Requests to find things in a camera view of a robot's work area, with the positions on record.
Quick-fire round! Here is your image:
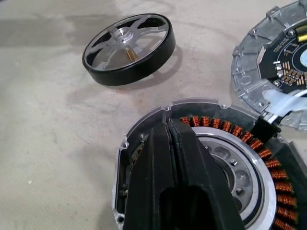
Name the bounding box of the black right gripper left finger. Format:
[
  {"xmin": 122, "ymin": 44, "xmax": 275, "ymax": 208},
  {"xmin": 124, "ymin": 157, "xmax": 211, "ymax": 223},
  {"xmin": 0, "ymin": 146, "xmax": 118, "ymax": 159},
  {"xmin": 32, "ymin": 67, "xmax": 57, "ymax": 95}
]
[{"xmin": 124, "ymin": 121, "xmax": 178, "ymax": 230}]

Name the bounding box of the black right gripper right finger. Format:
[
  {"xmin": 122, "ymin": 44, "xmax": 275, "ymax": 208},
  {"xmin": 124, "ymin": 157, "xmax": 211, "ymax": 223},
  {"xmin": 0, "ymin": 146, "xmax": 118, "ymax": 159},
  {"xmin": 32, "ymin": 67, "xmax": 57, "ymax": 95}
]
[{"xmin": 169, "ymin": 119, "xmax": 244, "ymax": 230}]

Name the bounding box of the black spoked rotor ring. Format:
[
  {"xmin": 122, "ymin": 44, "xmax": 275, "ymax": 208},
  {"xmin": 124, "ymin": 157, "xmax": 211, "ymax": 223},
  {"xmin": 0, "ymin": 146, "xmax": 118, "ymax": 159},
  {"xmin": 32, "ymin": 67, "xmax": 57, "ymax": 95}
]
[{"xmin": 82, "ymin": 13, "xmax": 177, "ymax": 86}]

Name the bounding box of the small dark gear part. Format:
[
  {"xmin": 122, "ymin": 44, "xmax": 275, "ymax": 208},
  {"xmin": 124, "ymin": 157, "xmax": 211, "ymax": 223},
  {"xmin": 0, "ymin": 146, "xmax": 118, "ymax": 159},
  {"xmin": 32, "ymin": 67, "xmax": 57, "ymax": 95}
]
[{"xmin": 230, "ymin": 0, "xmax": 307, "ymax": 131}]

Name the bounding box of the motor housing with copper windings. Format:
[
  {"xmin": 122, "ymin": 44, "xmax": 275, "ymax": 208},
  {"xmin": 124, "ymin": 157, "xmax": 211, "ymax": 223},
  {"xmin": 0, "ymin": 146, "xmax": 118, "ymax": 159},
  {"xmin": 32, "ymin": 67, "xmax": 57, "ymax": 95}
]
[{"xmin": 112, "ymin": 97, "xmax": 307, "ymax": 230}]

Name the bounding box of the white wire bundle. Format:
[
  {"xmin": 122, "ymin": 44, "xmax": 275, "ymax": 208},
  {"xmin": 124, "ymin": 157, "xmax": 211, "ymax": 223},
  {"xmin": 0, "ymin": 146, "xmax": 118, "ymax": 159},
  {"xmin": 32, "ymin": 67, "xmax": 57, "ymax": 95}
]
[{"xmin": 261, "ymin": 90, "xmax": 307, "ymax": 125}]

